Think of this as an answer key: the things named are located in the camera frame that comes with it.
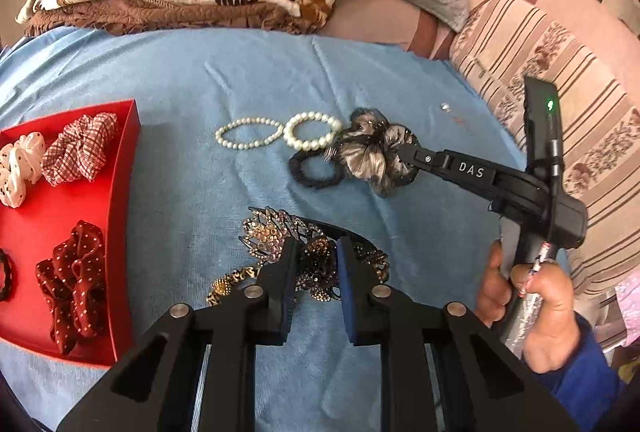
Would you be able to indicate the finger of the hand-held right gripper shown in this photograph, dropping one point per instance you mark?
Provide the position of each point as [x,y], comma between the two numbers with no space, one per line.
[450,165]

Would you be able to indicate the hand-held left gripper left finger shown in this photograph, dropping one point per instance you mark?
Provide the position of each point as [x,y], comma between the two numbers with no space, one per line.
[289,297]

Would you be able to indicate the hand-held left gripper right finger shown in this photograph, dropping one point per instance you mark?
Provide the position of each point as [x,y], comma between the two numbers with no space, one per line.
[347,297]

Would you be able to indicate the brown rhinestone bow clip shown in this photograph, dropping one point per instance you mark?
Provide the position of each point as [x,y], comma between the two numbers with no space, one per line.
[230,284]

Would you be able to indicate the black grey lace scrunchie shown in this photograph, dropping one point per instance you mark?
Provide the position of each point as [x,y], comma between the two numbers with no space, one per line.
[365,157]

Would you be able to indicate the red tray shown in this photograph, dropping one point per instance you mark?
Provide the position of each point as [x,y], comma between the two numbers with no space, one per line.
[35,222]

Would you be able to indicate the person's right forearm blue sleeve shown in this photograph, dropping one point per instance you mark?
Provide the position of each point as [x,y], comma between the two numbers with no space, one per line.
[590,382]

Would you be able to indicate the person's right hand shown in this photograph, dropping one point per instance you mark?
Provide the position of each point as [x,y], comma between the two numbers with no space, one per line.
[552,312]

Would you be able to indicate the striped floral cushion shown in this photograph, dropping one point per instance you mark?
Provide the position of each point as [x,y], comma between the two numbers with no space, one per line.
[590,122]

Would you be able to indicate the pink cushion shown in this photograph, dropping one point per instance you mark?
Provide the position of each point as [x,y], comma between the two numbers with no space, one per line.
[575,2]

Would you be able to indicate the pink striped bedsheet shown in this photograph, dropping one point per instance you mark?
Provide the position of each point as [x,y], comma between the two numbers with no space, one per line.
[380,25]

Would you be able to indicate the pink floral cloth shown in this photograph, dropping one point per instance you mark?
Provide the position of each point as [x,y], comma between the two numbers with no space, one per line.
[630,312]

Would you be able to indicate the dark red dotted scrunchie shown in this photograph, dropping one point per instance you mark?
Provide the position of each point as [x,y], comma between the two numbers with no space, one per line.
[75,282]

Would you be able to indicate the red plaid scrunchie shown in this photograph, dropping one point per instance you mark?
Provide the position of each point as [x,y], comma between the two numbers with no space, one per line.
[75,152]

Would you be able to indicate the white dotted scrunchie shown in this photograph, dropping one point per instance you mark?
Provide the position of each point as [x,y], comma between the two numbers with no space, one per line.
[20,167]

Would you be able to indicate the brown ruffled blanket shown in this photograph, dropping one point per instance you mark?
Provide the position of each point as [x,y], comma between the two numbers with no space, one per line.
[150,15]

